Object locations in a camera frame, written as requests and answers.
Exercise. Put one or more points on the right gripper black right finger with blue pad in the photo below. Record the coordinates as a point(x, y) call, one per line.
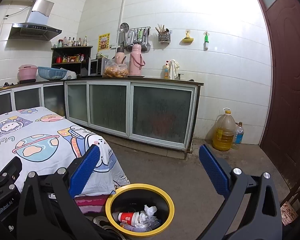
point(262, 217)

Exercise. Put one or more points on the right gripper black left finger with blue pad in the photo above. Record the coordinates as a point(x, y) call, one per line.
point(47, 209)

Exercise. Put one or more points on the red white paper cup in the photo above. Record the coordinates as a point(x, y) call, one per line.
point(130, 218)

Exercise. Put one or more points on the white tissue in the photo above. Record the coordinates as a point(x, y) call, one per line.
point(147, 221)

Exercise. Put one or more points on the yellow rim black trash bin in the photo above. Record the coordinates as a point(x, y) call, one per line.
point(133, 198)

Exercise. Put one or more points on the cartoon print tablecloth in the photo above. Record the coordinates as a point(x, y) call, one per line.
point(45, 141)

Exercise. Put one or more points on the large cooking oil jug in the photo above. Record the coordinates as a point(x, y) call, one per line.
point(225, 127)

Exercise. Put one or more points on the small clear plastic bottle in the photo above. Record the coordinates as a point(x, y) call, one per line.
point(238, 135)

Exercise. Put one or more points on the pink cooking pot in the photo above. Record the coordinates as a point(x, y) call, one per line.
point(27, 73)

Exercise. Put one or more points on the blue plastic basket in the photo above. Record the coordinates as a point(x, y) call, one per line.
point(49, 73)

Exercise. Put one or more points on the microwave oven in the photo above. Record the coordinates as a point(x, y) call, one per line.
point(97, 67)

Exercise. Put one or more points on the black spice shelf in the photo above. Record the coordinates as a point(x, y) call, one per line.
point(76, 59)

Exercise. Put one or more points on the bag of bread buns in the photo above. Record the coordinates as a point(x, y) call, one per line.
point(112, 69)

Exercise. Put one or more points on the white hanging towel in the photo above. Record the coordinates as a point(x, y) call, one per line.
point(173, 69)

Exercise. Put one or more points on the steel range hood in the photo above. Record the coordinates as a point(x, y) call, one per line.
point(35, 27)

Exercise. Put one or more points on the pink thermos left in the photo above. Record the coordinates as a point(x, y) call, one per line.
point(120, 57)

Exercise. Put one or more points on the pink thermos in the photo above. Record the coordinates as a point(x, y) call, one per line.
point(120, 57)
point(136, 61)

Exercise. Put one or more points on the pink thermos right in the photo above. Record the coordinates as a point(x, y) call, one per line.
point(136, 61)

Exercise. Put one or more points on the hanging utensil rack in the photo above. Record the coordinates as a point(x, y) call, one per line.
point(131, 36)

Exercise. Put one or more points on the brown wooden door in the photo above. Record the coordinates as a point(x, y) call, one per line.
point(281, 137)

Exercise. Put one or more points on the green white wall brush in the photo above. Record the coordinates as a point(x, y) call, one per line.
point(206, 41)

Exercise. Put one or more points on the yellow wall poster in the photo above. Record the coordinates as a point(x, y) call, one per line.
point(103, 42)

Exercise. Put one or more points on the yellow wall soap holder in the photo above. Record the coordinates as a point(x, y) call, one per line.
point(187, 38)

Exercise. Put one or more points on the wall chopstick holder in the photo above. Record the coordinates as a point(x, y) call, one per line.
point(164, 35)

